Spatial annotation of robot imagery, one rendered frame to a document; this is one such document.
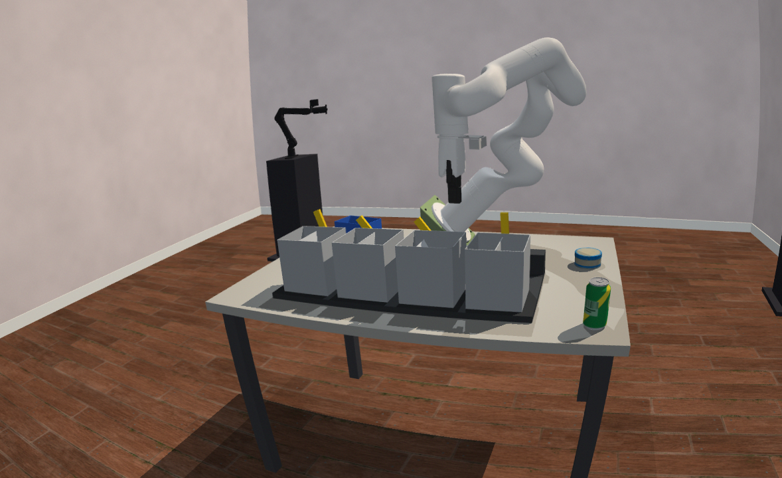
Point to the green drink can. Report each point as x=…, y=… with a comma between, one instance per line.
x=597, y=303

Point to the blue open bin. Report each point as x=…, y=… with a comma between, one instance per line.
x=350, y=222

